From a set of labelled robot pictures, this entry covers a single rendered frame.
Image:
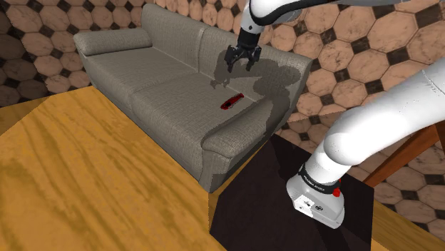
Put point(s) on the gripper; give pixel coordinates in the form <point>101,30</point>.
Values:
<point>247,42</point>

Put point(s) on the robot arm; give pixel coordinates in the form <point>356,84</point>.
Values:
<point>382,118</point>

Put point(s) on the red remote control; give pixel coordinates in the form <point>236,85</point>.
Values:
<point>232,101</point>

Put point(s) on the grey fabric sofa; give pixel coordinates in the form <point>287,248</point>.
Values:
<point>167,90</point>

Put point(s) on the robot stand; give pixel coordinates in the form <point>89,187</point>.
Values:
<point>264,215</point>

